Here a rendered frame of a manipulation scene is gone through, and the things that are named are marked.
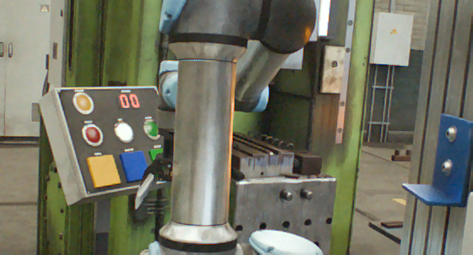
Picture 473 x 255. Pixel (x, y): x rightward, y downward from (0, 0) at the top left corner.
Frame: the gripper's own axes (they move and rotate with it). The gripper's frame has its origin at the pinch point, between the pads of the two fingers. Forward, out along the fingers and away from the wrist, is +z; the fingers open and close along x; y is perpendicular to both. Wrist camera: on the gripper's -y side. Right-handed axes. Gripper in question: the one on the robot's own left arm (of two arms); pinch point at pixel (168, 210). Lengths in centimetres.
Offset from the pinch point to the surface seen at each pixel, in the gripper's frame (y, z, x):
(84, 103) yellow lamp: -11.5, -22.9, -22.8
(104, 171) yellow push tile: -5.0, -7.4, -16.1
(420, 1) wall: -747, -126, 338
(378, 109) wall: -733, 42, 287
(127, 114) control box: -20.4, -19.7, -12.8
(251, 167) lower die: -49, -1, 24
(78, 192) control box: -0.8, -3.1, -21.4
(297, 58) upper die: -54, -37, 37
